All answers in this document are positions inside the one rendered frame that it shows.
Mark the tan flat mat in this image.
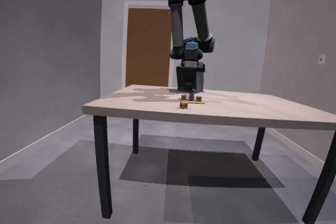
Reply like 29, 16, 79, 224
179, 98, 205, 104

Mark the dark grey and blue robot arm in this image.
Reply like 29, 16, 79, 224
168, 0, 215, 67

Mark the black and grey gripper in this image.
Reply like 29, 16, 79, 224
183, 61, 205, 100

